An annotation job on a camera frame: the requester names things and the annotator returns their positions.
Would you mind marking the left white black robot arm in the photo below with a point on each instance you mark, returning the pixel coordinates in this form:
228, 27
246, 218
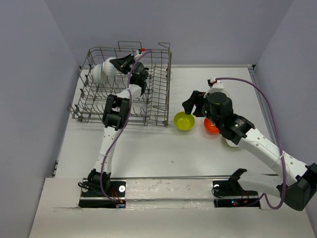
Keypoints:
116, 111

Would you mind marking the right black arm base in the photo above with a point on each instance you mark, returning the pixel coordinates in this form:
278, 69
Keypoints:
229, 193

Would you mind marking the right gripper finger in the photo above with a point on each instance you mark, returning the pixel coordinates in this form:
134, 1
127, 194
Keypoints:
188, 105
199, 107

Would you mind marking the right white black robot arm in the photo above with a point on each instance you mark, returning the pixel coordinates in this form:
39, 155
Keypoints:
295, 182

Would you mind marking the lime green bowl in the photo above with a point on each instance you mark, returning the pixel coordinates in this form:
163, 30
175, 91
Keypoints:
183, 121

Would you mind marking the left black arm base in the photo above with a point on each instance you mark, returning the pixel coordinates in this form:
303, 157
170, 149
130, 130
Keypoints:
100, 191

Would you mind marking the grey wire dish rack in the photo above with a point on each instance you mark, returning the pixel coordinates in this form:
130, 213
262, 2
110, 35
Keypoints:
152, 108

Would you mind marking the white round bowl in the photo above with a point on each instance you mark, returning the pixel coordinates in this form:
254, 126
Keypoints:
108, 68
98, 75

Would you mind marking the white square bowl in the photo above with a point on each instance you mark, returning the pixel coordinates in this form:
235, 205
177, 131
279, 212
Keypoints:
231, 144

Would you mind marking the orange bowl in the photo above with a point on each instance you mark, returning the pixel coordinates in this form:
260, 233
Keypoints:
210, 127

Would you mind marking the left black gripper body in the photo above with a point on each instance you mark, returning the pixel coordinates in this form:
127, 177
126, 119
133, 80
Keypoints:
145, 74

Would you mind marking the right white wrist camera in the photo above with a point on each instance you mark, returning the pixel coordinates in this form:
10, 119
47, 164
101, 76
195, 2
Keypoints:
215, 85

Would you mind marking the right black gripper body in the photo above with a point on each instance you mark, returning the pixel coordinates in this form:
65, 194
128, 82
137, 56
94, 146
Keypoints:
205, 110

